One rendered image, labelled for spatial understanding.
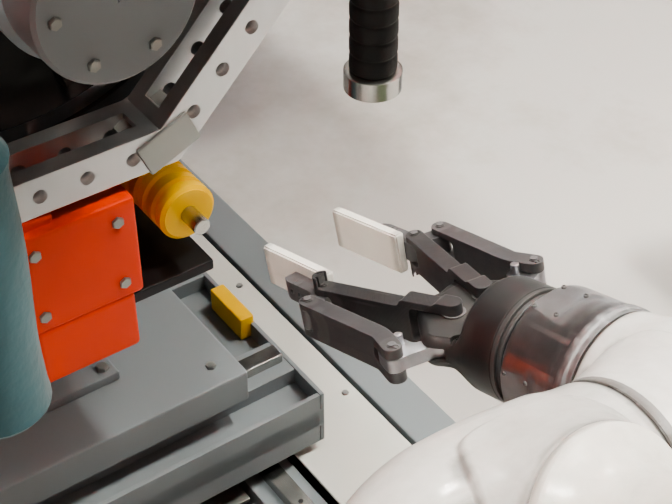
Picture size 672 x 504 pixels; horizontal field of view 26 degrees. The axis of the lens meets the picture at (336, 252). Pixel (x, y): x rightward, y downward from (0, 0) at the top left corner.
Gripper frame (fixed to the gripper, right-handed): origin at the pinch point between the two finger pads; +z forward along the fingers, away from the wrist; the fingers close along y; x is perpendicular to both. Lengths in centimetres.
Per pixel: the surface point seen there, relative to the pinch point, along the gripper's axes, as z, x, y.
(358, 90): 6.3, -7.5, -9.3
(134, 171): 32.1, 3.1, -2.7
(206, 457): 45, 44, -8
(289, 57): 123, 39, -81
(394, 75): 5.2, -7.9, -11.9
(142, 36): 12.5, -15.3, 3.6
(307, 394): 46, 45, -24
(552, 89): 88, 49, -108
